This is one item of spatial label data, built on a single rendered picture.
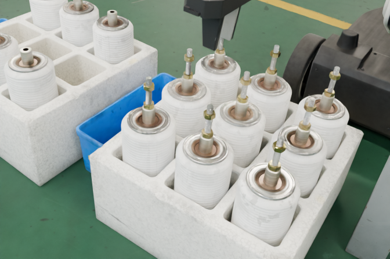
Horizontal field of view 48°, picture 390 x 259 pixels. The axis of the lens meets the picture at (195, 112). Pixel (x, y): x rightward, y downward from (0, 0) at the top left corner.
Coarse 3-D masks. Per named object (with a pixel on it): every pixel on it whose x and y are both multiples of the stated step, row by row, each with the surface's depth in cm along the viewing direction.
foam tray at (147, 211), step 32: (352, 128) 90; (96, 160) 78; (256, 160) 80; (352, 160) 93; (96, 192) 84; (128, 192) 77; (160, 192) 73; (320, 192) 75; (128, 224) 83; (160, 224) 76; (192, 224) 71; (224, 224) 69; (320, 224) 87; (160, 256) 82; (192, 256) 76; (224, 256) 70; (256, 256) 65; (288, 256) 65
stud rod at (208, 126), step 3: (207, 105) 66; (210, 105) 66; (207, 108) 66; (210, 108) 66; (213, 108) 66; (207, 111) 66; (210, 111) 66; (207, 120) 67; (210, 120) 67; (207, 123) 68; (210, 123) 68; (207, 126) 68; (210, 126) 68; (204, 129) 69; (207, 129) 68; (210, 129) 69; (207, 132) 69
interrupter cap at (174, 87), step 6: (180, 78) 86; (168, 84) 85; (174, 84) 85; (180, 84) 85; (198, 84) 85; (168, 90) 83; (174, 90) 83; (180, 90) 84; (198, 90) 84; (204, 90) 84; (174, 96) 82; (180, 96) 82; (186, 96) 82; (192, 96) 82; (198, 96) 82
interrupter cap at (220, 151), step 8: (192, 136) 73; (216, 136) 74; (184, 144) 71; (192, 144) 72; (216, 144) 72; (224, 144) 72; (184, 152) 70; (192, 152) 70; (200, 152) 71; (216, 152) 71; (224, 152) 71; (192, 160) 69; (200, 160) 69; (208, 160) 69; (216, 160) 69
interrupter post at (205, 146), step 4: (200, 136) 69; (212, 136) 69; (200, 140) 70; (204, 140) 69; (208, 140) 69; (212, 140) 70; (200, 144) 70; (204, 144) 70; (208, 144) 69; (212, 144) 70; (200, 148) 71; (204, 148) 70; (208, 148) 70; (204, 152) 71; (208, 152) 71
